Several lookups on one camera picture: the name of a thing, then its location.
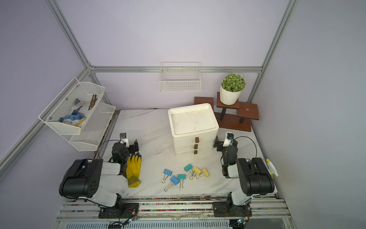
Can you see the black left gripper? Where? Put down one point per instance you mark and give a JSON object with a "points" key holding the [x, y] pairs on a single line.
{"points": [[133, 146]]}

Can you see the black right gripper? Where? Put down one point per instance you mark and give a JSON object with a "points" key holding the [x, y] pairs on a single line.
{"points": [[218, 144]]}

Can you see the white three-drawer cabinet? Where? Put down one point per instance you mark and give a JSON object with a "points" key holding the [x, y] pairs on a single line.
{"points": [[194, 129]]}

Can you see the yellow binder clip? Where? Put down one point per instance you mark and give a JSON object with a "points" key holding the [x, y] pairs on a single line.
{"points": [[204, 173], [195, 173]]}

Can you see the blue binder clip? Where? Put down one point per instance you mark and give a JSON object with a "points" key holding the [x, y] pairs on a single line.
{"points": [[173, 182], [167, 173]]}

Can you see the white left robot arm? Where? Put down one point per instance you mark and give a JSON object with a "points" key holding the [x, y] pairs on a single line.
{"points": [[82, 179]]}

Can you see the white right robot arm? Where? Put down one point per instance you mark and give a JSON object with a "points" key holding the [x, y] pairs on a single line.
{"points": [[254, 177]]}

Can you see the teal binder clip upper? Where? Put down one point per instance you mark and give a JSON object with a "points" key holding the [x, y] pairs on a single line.
{"points": [[189, 168]]}

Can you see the teal binder clip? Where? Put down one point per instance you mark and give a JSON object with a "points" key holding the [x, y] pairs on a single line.
{"points": [[181, 178], [189, 168]]}

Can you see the teal binder clip lower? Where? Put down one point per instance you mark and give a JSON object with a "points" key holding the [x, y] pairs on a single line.
{"points": [[181, 178]]}

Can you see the yellow rubber glove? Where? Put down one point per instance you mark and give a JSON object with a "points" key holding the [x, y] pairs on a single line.
{"points": [[133, 170]]}

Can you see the brown wooden stepped stand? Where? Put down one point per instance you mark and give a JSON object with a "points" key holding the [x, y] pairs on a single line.
{"points": [[237, 116]]}

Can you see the green potted plant white pot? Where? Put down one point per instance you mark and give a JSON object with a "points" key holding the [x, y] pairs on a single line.
{"points": [[231, 87]]}

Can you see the yellow spray bottle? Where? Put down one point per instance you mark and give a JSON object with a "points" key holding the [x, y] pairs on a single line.
{"points": [[271, 168]]}

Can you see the blue white cloth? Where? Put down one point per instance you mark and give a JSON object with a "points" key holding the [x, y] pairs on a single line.
{"points": [[75, 117]]}

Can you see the white mesh two-tier shelf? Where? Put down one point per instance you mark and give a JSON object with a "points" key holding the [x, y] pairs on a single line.
{"points": [[89, 136]]}

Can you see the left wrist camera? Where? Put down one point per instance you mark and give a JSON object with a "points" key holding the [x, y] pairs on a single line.
{"points": [[124, 139]]}

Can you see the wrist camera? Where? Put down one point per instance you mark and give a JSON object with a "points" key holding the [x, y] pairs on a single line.
{"points": [[124, 139], [228, 139]]}

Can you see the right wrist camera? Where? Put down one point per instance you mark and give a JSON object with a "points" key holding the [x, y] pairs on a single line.
{"points": [[228, 139]]}

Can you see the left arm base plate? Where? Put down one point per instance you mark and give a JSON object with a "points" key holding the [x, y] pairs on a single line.
{"points": [[123, 211]]}

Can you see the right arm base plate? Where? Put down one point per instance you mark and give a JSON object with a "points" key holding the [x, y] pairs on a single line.
{"points": [[226, 209]]}

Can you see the white wire wall basket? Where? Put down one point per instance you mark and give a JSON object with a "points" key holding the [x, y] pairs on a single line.
{"points": [[180, 77]]}

